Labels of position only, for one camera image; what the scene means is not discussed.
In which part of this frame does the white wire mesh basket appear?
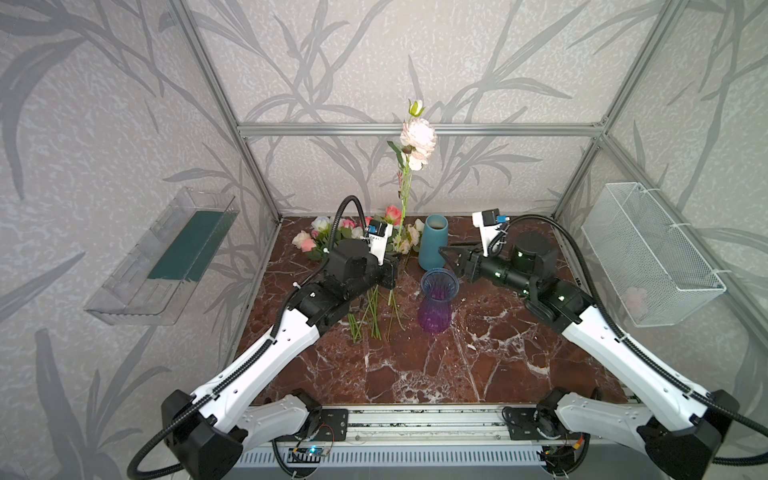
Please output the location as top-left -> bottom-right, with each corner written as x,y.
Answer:
582,182 -> 727,328

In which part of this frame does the dark pink rose stem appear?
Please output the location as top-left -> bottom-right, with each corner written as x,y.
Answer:
366,205 -> 411,332

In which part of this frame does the pink rose flower stem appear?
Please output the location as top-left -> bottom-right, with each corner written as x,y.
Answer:
339,218 -> 365,239

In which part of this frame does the pale pink peony flower stem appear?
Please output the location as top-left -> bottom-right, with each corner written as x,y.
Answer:
387,99 -> 437,250

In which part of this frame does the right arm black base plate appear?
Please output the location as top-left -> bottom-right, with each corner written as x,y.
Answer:
501,406 -> 561,440

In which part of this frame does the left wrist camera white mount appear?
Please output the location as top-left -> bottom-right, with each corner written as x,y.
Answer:
367,219 -> 394,266

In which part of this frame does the purple blue glass vase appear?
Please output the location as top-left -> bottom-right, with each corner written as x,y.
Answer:
417,268 -> 460,334

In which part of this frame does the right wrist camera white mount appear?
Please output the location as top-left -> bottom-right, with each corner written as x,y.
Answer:
472,209 -> 509,245

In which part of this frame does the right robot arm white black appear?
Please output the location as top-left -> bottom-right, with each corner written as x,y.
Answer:
439,232 -> 767,479

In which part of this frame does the blue white rose stem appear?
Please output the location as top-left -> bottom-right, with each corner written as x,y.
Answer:
310,217 -> 362,342

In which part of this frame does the horizontal aluminium frame bar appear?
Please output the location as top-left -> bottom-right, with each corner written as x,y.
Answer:
237,122 -> 606,138

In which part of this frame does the teal ceramic cylinder vase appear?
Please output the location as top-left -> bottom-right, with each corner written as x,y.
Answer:
418,214 -> 448,271

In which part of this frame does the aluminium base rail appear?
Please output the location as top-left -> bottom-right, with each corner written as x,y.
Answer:
172,403 -> 682,448

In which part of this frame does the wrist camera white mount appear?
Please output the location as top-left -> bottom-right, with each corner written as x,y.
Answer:
367,219 -> 394,266
472,209 -> 509,245

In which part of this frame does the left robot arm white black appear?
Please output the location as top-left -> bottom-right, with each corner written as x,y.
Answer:
127,235 -> 397,479

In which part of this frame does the clear plastic wall shelf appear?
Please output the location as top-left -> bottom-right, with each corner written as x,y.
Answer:
84,187 -> 240,326

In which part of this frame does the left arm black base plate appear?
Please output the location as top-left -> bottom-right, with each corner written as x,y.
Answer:
297,408 -> 350,442

